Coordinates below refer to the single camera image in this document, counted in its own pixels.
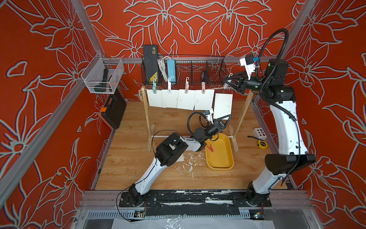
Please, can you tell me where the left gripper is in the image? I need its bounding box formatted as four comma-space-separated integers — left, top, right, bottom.
202, 116, 230, 144

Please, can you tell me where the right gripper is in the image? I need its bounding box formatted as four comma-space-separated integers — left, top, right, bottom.
223, 73, 272, 97

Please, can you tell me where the white clothespin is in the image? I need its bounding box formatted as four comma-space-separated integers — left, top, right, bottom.
223, 73, 233, 89
167, 78, 172, 94

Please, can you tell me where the white postcard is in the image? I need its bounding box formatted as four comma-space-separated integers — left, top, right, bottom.
146, 89, 163, 108
176, 153, 185, 162
177, 89, 195, 110
194, 90, 215, 110
162, 90, 179, 108
213, 94, 233, 119

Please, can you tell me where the red clothespin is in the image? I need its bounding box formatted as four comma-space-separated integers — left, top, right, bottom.
206, 144, 214, 152

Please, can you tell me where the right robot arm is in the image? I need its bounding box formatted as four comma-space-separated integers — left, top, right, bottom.
223, 28, 315, 207

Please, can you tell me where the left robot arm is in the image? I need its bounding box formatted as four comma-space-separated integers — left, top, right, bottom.
128, 112, 232, 204

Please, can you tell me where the dark object in basket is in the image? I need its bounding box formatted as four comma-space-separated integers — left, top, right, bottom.
201, 70, 209, 83

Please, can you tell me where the yellow plastic tray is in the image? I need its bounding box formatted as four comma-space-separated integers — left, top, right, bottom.
205, 133, 234, 171

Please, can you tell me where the white button box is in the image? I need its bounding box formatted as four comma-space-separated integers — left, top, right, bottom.
253, 127, 267, 140

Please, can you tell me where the yellow tape measure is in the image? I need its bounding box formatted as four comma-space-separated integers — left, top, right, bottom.
257, 140, 268, 149

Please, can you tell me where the light blue power bank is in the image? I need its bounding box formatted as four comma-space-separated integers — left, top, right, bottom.
167, 59, 176, 85

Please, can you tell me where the teal clothespin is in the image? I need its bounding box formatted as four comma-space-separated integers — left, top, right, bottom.
152, 79, 157, 94

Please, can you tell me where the black box in basket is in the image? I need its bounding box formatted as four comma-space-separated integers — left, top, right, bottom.
143, 45, 159, 84

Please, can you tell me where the black orange tool case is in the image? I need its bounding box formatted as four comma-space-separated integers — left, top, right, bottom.
98, 89, 127, 130

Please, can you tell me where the dark tool in bin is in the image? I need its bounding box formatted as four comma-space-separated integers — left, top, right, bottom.
94, 68, 109, 93

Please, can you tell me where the clear plastic bin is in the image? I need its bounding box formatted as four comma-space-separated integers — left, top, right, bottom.
81, 53, 124, 94

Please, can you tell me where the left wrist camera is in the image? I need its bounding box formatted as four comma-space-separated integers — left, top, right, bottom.
204, 108, 214, 123

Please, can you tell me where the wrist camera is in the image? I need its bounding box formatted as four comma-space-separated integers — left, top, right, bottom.
239, 54, 259, 80
204, 108, 214, 123

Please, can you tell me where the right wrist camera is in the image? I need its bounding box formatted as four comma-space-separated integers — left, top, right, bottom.
239, 54, 259, 80

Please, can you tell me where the black wire basket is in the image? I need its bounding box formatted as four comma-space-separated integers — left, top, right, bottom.
141, 56, 227, 86

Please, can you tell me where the wooden string rack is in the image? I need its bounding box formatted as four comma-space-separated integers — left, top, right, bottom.
139, 84, 256, 152

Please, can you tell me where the white coiled cable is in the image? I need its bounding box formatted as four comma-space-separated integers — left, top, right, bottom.
157, 56, 172, 83

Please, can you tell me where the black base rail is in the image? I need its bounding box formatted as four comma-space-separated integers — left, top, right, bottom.
117, 189, 272, 208

